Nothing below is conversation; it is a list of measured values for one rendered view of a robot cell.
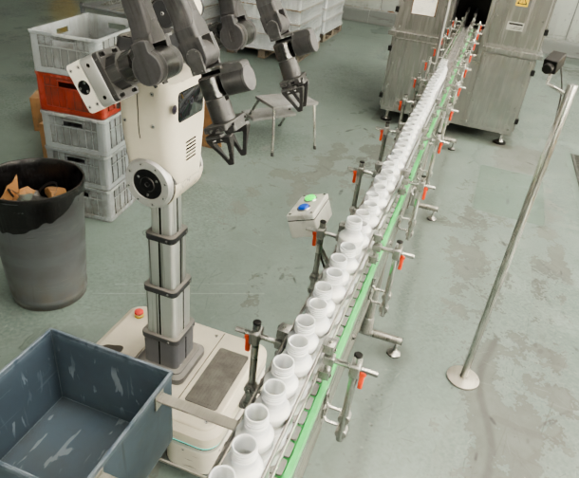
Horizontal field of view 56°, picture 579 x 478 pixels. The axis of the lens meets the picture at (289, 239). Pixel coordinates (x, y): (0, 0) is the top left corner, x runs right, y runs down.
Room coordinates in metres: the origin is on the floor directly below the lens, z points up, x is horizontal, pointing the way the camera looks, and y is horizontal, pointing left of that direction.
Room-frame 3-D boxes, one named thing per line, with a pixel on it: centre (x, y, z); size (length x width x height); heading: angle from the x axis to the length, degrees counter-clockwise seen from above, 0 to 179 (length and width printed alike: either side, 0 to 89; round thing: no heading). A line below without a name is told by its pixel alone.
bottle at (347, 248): (1.05, -0.14, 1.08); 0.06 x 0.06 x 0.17
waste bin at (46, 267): (2.16, 1.19, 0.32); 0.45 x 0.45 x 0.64
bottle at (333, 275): (0.94, -0.10, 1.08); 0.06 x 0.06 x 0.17
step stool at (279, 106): (4.59, 0.22, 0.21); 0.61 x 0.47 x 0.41; 37
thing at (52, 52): (3.20, 1.27, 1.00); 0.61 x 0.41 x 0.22; 171
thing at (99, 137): (3.20, 1.26, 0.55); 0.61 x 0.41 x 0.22; 171
